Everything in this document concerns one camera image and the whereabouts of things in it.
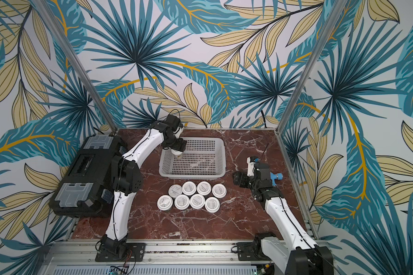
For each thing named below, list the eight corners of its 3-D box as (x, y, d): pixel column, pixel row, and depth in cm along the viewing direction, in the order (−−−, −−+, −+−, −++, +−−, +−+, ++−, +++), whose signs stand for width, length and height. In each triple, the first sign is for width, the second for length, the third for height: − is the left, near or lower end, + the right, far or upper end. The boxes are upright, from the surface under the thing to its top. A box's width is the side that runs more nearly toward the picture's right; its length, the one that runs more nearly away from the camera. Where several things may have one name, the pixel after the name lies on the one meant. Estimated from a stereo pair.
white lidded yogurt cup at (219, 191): (212, 201, 89) (212, 196, 84) (211, 189, 94) (212, 183, 88) (225, 201, 89) (227, 196, 84) (225, 189, 94) (226, 183, 88)
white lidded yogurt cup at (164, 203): (159, 213, 86) (155, 208, 80) (161, 200, 90) (158, 195, 84) (172, 213, 86) (170, 208, 80) (174, 200, 90) (172, 195, 84)
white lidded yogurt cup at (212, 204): (204, 215, 85) (204, 210, 80) (205, 201, 89) (205, 196, 84) (219, 215, 85) (220, 210, 80) (218, 202, 89) (219, 196, 84)
